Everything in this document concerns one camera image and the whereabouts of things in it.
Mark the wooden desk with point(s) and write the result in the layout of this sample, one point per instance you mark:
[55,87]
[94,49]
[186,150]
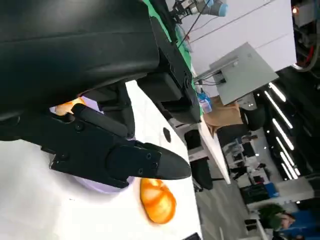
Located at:
[225,117]

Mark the grey monitor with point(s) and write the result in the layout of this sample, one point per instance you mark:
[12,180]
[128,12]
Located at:
[245,72]

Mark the grey machine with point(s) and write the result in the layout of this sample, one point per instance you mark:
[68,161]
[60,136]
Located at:
[307,15]

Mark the white desk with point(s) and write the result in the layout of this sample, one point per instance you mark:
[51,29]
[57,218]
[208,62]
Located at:
[215,150]

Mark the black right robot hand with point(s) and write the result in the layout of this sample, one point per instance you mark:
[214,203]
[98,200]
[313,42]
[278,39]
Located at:
[192,237]

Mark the ceiling light strip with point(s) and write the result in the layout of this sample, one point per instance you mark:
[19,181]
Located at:
[288,165]
[277,92]
[278,110]
[283,134]

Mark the person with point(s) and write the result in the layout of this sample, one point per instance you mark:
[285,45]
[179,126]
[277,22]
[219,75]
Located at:
[305,222]

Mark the orange and white bread roll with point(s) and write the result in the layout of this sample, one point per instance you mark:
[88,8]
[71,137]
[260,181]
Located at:
[157,202]
[62,108]

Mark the small blue bottle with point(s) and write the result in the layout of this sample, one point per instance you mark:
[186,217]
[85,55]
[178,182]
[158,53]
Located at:
[205,102]

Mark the lilac plate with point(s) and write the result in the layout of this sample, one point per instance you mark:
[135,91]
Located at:
[100,188]

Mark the black office chair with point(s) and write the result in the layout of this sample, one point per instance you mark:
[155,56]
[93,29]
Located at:
[202,175]

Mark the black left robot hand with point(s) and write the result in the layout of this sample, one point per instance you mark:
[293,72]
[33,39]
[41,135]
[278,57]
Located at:
[62,50]

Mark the green cloth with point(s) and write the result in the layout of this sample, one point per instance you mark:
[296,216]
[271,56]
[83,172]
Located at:
[185,45]

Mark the black table grommet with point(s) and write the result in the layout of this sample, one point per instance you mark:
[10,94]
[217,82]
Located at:
[167,135]

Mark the dark green plant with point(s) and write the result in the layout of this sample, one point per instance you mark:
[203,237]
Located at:
[271,216]

